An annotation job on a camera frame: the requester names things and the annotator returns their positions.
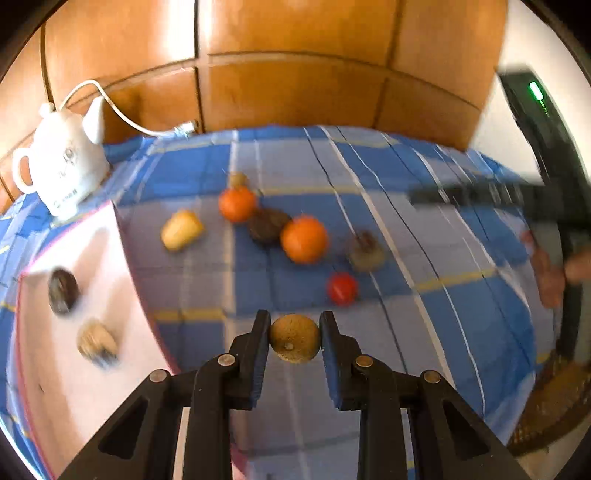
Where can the large orange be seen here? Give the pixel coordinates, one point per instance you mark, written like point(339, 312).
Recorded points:
point(304, 240)

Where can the wooden cabinet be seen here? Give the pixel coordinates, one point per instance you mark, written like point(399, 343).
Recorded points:
point(286, 69)

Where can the person's right hand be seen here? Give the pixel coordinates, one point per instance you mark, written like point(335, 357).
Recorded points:
point(547, 272)

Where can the small round tan fruit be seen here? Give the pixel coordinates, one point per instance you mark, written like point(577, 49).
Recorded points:
point(238, 179)
point(294, 338)

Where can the blue plaid tablecloth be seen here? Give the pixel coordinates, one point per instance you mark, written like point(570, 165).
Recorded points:
point(415, 258)

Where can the brown woven mat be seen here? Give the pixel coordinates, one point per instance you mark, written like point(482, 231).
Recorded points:
point(554, 406)

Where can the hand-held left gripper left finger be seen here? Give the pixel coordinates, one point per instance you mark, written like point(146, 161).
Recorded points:
point(262, 355)

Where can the cut tan fruit piece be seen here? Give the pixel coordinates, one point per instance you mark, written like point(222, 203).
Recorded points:
point(97, 344)

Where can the dark brown lumpy fruit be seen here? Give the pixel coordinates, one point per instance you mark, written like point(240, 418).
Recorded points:
point(268, 226)

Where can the yellow fruit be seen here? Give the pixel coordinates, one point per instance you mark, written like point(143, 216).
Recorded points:
point(182, 230)

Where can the dark brown oval fruit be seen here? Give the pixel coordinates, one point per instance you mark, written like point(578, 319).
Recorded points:
point(62, 290)

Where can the cut brown cylinder fruit piece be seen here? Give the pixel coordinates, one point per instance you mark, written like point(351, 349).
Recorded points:
point(366, 251)

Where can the white electric kettle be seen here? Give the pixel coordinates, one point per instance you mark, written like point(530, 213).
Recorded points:
point(64, 161)

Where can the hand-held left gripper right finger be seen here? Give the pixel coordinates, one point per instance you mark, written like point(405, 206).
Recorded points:
point(328, 360)

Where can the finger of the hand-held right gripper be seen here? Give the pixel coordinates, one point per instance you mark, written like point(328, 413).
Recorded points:
point(466, 194)

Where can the small orange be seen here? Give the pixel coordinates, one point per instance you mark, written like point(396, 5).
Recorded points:
point(237, 203)

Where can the pink-edged white tray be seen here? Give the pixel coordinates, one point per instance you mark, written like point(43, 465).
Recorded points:
point(124, 295)

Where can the red tomato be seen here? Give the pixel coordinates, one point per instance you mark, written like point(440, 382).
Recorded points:
point(342, 288)

